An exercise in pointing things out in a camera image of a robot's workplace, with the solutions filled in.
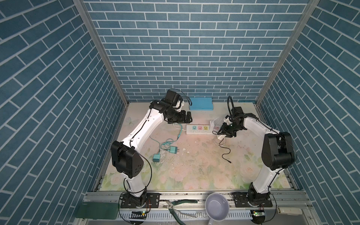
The teal plug adapter with prongs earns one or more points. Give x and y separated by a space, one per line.
173 150

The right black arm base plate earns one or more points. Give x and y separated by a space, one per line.
243 200

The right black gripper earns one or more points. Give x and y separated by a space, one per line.
223 131

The white multicolour power strip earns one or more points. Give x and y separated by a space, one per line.
202 129

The white charger with black cable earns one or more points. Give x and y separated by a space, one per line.
214 131

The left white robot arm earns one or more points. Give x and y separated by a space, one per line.
126 154

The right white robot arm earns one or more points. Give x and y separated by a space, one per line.
277 152

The grey bowl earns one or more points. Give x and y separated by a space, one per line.
217 208

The dark green board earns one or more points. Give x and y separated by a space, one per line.
97 210

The light blue box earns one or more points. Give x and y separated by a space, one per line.
201 104

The white slotted cable duct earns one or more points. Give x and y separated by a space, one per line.
166 216

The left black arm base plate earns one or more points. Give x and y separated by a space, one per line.
128 201

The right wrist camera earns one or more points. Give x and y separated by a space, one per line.
235 114

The teal square charger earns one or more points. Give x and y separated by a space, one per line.
156 158

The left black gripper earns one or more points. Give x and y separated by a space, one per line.
181 118

